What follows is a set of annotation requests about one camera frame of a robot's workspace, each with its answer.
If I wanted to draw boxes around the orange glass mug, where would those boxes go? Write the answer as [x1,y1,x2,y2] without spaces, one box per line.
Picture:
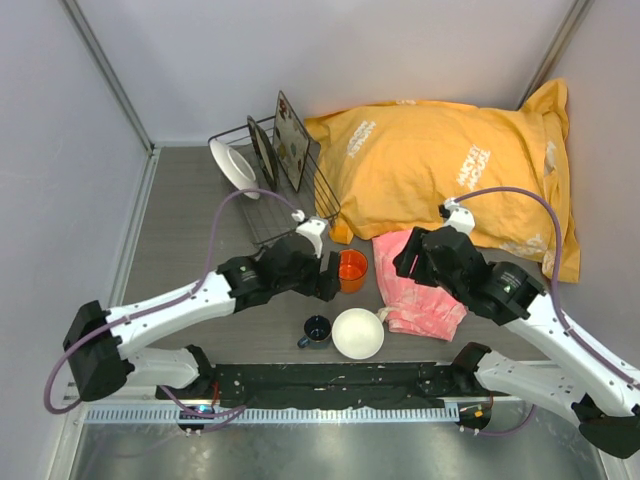
[339,249,368,294]

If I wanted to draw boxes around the white bowl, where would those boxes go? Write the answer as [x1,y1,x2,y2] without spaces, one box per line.
[332,308,385,360]

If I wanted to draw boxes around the green rimmed white plate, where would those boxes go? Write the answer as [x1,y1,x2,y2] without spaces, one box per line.
[208,139,260,200]

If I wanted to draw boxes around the brown checkered rim plate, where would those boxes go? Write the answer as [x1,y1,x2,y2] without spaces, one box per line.
[247,116,279,191]

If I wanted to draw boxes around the square floral plate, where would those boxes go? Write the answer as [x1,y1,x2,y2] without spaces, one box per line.
[273,90,311,192]

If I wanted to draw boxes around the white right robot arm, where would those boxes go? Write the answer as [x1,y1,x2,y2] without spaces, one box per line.
[393,226,639,459]

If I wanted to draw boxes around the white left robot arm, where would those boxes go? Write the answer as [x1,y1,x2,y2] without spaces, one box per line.
[63,233,340,402]

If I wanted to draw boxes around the dark blue mug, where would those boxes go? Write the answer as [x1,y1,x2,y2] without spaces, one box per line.
[297,315,332,349]

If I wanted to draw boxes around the pink patterned cloth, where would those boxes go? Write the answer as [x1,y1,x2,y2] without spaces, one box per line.
[372,230,467,342]

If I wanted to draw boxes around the yellow Mickey Mouse pillow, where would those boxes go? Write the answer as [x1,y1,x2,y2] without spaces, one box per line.
[305,79,581,283]

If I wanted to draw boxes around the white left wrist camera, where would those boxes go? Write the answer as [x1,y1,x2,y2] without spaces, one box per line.
[291,209,329,259]

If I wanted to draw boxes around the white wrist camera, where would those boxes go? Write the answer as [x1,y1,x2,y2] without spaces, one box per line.
[291,209,329,259]
[439,198,475,236]

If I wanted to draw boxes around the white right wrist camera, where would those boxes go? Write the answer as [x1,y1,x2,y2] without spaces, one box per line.
[439,198,475,236]

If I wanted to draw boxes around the grey wire dish rack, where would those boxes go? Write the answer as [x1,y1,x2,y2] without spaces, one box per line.
[211,124,340,246]

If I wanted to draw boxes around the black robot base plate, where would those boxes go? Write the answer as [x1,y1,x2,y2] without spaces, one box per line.
[169,362,489,410]

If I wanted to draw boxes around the white slotted cable duct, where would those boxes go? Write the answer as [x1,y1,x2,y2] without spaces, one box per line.
[84,403,459,425]

